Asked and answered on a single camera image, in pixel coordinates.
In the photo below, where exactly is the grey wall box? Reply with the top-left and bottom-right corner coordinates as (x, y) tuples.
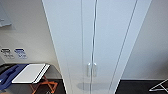
(0, 3), (16, 30)

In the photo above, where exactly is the white wardrobe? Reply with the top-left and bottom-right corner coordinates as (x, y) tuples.
(41, 0), (152, 94)

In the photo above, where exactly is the orange folding stand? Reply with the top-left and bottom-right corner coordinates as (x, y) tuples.
(29, 75), (58, 94)

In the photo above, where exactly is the white wire rack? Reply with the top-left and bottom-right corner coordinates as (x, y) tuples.
(148, 78), (168, 93)

